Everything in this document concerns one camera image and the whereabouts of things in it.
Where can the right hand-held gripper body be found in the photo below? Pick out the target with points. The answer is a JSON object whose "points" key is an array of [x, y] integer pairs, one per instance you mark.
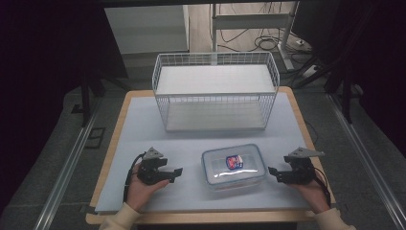
{"points": [[300, 174]]}

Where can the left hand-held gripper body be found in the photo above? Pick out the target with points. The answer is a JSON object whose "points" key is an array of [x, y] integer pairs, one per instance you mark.
{"points": [[149, 171]]}

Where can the clear plastic food container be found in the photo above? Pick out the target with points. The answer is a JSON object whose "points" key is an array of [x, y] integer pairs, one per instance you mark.
{"points": [[234, 174]]}

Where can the person's left hand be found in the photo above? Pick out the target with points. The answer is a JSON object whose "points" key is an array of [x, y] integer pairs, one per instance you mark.
{"points": [[139, 193]]}

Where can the person's right hand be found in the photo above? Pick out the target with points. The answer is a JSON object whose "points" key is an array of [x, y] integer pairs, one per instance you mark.
{"points": [[316, 195]]}

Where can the light blue table mat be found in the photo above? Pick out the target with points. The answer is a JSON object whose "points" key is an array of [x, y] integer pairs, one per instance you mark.
{"points": [[188, 147]]}

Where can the wooden table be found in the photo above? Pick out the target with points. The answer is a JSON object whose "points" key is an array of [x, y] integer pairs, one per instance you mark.
{"points": [[198, 218]]}

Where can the black floor plate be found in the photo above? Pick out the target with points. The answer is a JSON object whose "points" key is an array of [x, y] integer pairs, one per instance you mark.
{"points": [[95, 138]]}

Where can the black metal stand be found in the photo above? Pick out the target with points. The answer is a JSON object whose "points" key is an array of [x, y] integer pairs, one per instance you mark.
{"points": [[341, 83], [87, 96]]}

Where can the white power strip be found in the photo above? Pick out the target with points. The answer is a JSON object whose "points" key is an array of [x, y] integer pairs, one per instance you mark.
{"points": [[310, 72]]}

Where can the dark curtain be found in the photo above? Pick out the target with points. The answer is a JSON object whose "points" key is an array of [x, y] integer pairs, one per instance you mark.
{"points": [[41, 64], [376, 57]]}

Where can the white cabinet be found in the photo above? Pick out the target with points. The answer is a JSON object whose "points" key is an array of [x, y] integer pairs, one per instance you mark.
{"points": [[146, 28]]}

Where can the aluminium floor rail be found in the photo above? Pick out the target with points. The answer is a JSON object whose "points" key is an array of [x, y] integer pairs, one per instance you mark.
{"points": [[65, 175], [367, 159]]}

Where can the grey metal desk frame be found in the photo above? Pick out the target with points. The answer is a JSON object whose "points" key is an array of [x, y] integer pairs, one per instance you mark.
{"points": [[252, 20]]}

